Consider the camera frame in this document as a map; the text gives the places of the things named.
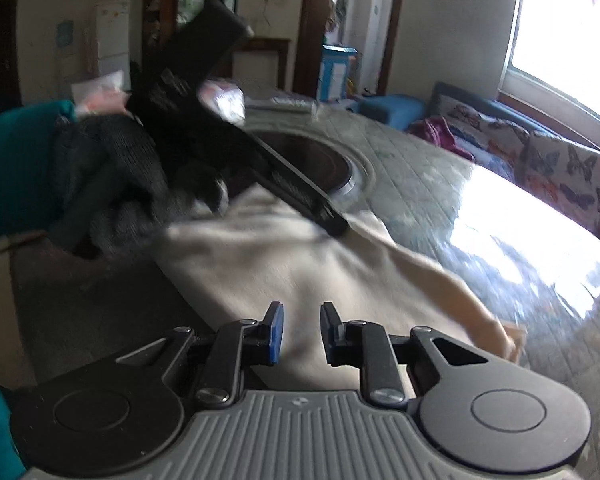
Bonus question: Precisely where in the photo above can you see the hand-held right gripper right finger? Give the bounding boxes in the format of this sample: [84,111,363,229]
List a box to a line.
[320,301,491,407]

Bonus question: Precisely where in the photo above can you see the white refrigerator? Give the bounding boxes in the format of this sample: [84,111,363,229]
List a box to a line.
[96,0,132,78]

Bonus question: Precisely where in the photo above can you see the grey remote control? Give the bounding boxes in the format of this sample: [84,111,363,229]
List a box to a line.
[270,96,316,114]

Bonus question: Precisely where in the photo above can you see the person's left forearm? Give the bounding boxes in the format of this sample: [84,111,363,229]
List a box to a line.
[0,99,78,243]

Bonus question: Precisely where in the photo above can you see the blue sectional sofa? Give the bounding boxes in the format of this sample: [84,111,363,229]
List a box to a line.
[427,81,600,241]

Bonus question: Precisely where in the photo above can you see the wooden door frame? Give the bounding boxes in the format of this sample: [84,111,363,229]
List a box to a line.
[295,0,409,102]

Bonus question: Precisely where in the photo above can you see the wooden display cabinet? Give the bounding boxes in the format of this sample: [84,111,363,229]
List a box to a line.
[142,0,243,63]

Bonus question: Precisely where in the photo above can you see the large window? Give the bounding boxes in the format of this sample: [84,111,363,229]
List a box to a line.
[500,0,600,126]

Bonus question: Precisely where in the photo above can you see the pink cloth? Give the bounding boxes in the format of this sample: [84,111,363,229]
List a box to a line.
[409,116,476,161]

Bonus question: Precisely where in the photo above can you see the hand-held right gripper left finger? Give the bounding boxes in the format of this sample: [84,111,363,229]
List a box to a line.
[115,301,286,408]

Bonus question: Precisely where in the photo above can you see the butterfly print cushion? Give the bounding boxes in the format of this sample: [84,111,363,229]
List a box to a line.
[442,97,532,171]
[524,132,600,227]

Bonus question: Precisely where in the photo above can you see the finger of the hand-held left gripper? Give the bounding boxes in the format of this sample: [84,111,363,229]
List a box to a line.
[240,129,352,237]

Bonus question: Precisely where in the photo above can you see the round metal table burner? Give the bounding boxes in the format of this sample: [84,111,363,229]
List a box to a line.
[245,129,376,207]

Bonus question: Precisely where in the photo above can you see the shiny plastic packet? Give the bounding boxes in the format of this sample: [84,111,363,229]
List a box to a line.
[200,80,247,126]

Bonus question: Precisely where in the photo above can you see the pink and white plastic bag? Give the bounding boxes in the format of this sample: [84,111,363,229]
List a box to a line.
[72,71,131,118]

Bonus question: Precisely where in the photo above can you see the wooden side table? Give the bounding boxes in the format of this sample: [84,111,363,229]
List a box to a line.
[232,37,291,92]

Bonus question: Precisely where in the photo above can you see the blue ottoman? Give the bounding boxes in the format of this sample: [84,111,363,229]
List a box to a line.
[357,94,427,131]

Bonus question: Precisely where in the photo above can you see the cream cloth garment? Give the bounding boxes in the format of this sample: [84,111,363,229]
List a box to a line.
[155,187,528,391]

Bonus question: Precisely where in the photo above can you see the blue and white box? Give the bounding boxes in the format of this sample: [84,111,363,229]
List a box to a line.
[319,45,359,102]

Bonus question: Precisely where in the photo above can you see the person's left hand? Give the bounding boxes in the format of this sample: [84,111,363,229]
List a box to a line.
[50,112,231,261]

